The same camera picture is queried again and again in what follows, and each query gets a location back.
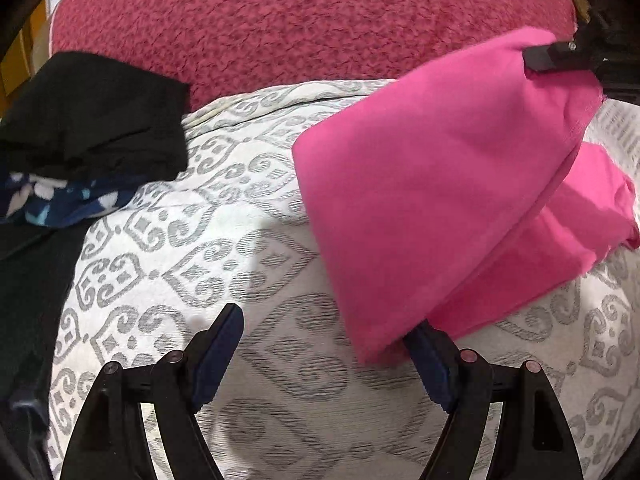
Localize black cloth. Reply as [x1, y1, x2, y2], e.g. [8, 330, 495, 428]
[0, 51, 192, 182]

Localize white grey patterned bedspread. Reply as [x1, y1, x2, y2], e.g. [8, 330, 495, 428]
[47, 77, 640, 480]

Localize pink pants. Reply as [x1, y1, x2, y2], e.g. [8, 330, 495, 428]
[292, 27, 640, 367]

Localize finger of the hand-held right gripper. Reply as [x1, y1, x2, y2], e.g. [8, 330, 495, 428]
[522, 41, 603, 75]

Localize dark cloth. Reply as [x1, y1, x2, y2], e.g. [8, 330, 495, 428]
[0, 217, 97, 480]

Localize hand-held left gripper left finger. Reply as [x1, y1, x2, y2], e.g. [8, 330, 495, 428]
[60, 302, 245, 480]

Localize wooden door frame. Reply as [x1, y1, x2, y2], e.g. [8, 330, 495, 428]
[0, 2, 55, 113]

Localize navy floral cloth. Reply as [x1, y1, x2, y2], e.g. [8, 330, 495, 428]
[0, 170, 151, 227]

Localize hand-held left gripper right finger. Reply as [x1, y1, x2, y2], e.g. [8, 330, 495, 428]
[402, 321, 585, 480]

